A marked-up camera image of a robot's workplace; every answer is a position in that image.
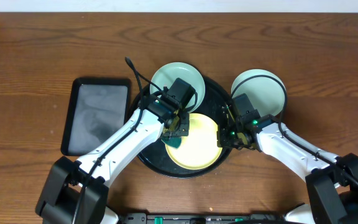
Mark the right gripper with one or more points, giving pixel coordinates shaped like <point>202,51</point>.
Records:
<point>223,140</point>

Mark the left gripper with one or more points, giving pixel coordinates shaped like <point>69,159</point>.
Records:
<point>186,132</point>

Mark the green sponge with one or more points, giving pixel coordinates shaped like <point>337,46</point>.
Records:
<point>173,142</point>

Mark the yellow plate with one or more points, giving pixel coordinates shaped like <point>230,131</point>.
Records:
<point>199,149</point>

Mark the mint plate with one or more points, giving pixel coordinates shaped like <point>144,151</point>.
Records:
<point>265,94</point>
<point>167,74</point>

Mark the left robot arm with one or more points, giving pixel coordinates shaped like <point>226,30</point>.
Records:
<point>77,191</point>

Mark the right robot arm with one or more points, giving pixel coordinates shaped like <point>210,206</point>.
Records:
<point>331,180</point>

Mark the round black tray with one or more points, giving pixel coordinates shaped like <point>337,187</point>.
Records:
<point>155,156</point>

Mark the rectangular black tray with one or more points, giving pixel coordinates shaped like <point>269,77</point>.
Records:
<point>97,109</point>

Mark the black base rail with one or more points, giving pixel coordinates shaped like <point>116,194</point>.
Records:
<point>143,218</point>

